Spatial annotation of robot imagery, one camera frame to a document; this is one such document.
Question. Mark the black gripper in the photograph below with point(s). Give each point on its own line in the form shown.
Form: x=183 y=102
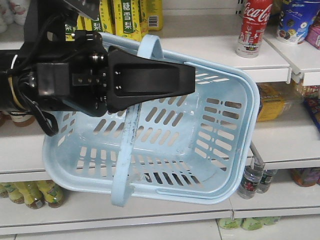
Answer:
x=72 y=76

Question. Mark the light blue plastic basket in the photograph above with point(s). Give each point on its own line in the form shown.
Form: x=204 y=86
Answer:
x=190 y=148

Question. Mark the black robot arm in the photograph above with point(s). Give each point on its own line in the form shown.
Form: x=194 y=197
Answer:
x=18 y=73

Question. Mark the yellow pear drink bottle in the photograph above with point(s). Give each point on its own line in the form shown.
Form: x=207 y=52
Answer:
x=152 y=14
x=104 y=23
x=127 y=19

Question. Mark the red Coca-Cola can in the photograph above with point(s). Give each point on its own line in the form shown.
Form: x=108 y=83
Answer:
x=256 y=14

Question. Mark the yellow label pastry box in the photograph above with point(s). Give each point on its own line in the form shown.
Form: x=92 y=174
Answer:
x=276 y=98

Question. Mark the clear water bottle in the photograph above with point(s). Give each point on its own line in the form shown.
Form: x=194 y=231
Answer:
x=250 y=179

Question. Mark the blue cookie cup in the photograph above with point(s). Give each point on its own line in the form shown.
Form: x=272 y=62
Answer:
x=295 y=19

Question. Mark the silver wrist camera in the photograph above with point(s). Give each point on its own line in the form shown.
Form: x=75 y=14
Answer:
x=85 y=8

